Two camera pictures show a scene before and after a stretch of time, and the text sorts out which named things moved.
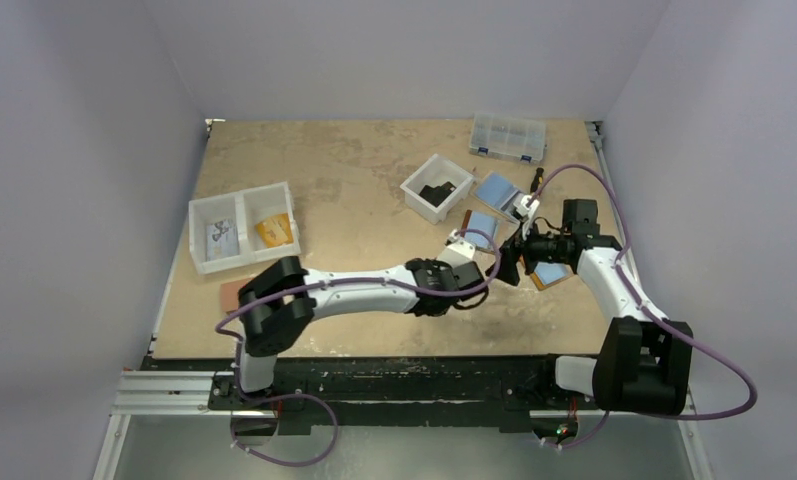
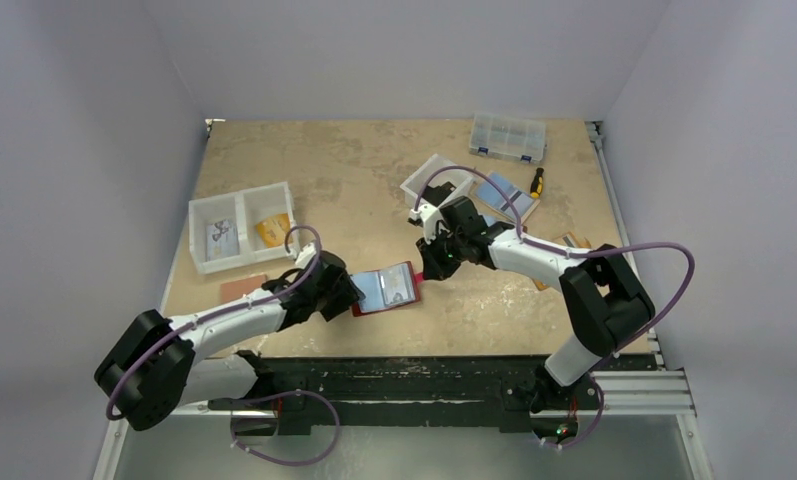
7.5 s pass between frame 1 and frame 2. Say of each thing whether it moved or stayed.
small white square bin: stayed
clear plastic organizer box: stayed
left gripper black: moved
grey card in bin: stayed
